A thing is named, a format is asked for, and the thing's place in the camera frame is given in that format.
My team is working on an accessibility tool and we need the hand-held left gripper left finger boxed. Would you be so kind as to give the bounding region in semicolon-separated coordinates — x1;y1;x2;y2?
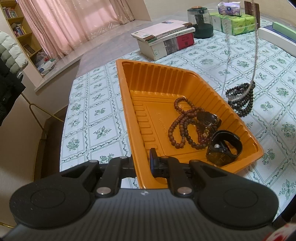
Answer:
69;156;136;198

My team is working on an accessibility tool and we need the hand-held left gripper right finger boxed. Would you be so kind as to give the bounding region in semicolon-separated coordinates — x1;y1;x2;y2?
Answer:
149;148;223;198

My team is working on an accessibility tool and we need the dark red bead bracelet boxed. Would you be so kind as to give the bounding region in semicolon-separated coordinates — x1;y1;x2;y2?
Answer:
196;126;211;145

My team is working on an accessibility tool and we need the brown wooden bead necklace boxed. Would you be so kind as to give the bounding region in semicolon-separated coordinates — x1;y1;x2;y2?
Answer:
168;97;210;150

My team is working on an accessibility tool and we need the orange plastic tray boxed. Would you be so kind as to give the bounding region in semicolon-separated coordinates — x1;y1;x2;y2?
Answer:
116;59;265;189

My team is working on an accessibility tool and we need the dark brown wristwatch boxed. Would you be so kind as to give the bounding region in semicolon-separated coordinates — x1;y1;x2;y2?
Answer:
196;111;223;128

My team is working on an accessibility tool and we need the black wristwatch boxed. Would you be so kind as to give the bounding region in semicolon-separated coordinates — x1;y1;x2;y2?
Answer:
206;130;244;167

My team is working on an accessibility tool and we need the dark green bead bracelet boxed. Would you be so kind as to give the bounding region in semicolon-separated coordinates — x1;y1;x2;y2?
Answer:
225;81;256;118

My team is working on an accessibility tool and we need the pale thin bead necklace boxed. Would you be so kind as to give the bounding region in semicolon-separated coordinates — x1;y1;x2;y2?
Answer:
221;0;260;105

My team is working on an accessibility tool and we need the gold metal coat rack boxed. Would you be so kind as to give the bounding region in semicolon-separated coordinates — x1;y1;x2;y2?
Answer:
22;94;67;140

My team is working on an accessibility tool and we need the thick book with red spine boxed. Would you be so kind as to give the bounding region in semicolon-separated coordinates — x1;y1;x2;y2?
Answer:
138;32;195;62

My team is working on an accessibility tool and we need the thin white book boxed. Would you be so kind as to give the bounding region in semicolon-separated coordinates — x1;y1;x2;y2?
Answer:
147;26;196;44

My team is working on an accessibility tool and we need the white plastic bag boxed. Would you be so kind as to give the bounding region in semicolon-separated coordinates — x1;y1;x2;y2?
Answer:
36;52;57;75

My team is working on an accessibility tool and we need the pink cover book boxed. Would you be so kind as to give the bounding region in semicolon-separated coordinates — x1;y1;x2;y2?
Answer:
131;20;193;40

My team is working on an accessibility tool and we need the black puffer jacket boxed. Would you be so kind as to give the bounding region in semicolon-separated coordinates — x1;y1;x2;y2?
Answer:
0;59;26;127

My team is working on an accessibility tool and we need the dark green glass jar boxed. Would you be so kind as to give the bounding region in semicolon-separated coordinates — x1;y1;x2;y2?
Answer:
186;7;214;39

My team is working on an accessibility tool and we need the red patterned cloth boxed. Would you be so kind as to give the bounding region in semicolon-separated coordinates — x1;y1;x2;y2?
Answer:
264;228;295;241

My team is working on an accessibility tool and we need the pink curtain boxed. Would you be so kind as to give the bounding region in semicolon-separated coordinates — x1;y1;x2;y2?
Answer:
17;0;136;60

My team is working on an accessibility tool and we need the green tissue pack bundle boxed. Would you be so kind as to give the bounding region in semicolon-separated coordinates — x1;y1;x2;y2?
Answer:
209;12;258;36

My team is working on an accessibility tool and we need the yellow wooden bookshelf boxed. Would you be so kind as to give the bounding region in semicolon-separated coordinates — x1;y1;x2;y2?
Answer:
0;0;43;70

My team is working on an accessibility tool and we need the green and white puffer jacket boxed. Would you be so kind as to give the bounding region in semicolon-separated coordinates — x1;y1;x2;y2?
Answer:
0;31;29;75

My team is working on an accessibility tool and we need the purple tissue pack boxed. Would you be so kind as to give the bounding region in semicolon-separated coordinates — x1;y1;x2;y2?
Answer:
217;1;243;17

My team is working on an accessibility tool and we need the white flat box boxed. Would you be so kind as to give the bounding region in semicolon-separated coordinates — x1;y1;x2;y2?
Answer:
258;25;296;59

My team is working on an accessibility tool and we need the brown wooden box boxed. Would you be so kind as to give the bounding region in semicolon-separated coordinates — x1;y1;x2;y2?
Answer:
244;0;261;28

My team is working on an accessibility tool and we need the green flat box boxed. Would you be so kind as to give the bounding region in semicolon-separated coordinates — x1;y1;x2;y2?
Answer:
272;21;296;42

